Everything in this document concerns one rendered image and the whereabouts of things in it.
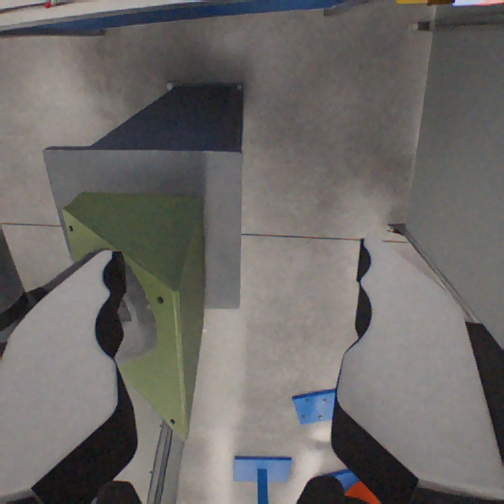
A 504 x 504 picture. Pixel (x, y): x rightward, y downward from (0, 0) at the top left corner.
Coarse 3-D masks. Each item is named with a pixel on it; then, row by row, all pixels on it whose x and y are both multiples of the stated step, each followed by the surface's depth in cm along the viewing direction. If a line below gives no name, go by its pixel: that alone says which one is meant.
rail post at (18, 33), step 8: (0, 32) 73; (8, 32) 75; (16, 32) 78; (24, 32) 81; (32, 32) 85; (40, 32) 88; (48, 32) 92; (56, 32) 96; (64, 32) 100; (72, 32) 105; (80, 32) 110; (88, 32) 116; (96, 32) 123
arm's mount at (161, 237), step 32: (96, 224) 47; (128, 224) 48; (160, 224) 48; (192, 224) 49; (128, 256) 41; (160, 256) 42; (192, 256) 47; (160, 288) 38; (192, 288) 49; (160, 320) 41; (192, 320) 51; (160, 352) 44; (192, 352) 52; (160, 384) 48; (192, 384) 54
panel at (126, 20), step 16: (272, 0) 80; (288, 0) 82; (304, 0) 85; (320, 0) 87; (336, 0) 90; (352, 0) 88; (112, 16) 81; (128, 16) 85; (144, 16) 90; (160, 16) 95; (176, 16) 100; (192, 16) 105; (208, 16) 111; (224, 16) 116
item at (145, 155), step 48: (192, 96) 112; (240, 96) 139; (96, 144) 60; (144, 144) 61; (192, 144) 62; (240, 144) 149; (96, 192) 57; (144, 192) 57; (192, 192) 57; (240, 192) 57; (240, 240) 62
